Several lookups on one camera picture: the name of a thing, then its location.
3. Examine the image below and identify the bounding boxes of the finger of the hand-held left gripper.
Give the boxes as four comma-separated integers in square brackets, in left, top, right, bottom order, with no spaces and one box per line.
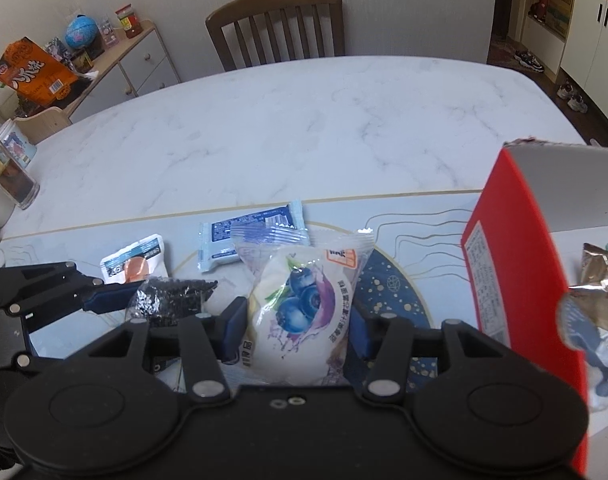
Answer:
[0,262,140,314]

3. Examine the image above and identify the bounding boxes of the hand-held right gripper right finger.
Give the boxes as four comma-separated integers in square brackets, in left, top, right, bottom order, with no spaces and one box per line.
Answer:
[344,310,506,397]

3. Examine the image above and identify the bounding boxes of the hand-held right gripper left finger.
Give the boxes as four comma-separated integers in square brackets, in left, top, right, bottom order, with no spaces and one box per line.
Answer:
[90,296,249,397]

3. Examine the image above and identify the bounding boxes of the black snack packet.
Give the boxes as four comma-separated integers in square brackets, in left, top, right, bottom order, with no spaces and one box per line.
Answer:
[125,276,219,329]

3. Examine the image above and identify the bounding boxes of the blueberry bread packet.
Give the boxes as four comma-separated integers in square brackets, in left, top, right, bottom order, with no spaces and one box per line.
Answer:
[230,222,375,387]

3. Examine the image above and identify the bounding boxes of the red cardboard box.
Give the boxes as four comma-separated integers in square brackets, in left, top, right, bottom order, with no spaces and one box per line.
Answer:
[460,140,608,477]

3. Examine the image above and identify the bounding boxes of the gold foil snack packet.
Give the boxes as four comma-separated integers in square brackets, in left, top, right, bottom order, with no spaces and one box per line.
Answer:
[569,242,608,333]

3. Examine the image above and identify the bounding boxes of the silver snack packet orange picture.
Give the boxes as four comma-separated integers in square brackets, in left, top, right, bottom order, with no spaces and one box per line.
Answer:
[100,234,235,313]

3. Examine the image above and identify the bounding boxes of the blue and white snack packet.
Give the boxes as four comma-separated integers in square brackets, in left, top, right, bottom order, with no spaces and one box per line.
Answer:
[198,201,307,272]

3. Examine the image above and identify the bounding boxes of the clear glass jar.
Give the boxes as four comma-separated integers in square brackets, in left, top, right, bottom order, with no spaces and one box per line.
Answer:
[0,120,41,211]

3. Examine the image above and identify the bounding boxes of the low white sideboard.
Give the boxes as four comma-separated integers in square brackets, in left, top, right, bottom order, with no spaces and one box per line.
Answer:
[59,22,182,117]

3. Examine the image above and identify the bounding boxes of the orange snack bag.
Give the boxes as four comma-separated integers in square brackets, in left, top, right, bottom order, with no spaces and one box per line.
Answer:
[0,36,80,109]

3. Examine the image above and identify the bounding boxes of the blue globe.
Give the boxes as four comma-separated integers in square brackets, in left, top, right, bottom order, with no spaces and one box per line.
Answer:
[66,14,103,51]

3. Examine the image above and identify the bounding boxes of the jar with red lid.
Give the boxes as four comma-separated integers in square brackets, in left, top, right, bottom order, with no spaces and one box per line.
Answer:
[115,6,144,40]

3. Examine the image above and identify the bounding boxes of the wooden chair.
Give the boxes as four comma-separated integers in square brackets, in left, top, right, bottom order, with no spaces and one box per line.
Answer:
[205,0,346,72]

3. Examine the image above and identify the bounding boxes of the pair of grey sneakers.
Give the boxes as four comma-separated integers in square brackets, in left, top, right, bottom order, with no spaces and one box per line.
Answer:
[556,80,590,114]

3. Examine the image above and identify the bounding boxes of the tall white cabinet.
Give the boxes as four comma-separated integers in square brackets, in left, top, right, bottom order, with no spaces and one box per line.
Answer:
[559,0,608,127]

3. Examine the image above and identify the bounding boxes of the cardboard boxes on shelf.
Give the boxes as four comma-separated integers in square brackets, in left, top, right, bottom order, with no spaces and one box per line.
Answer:
[546,0,576,37]

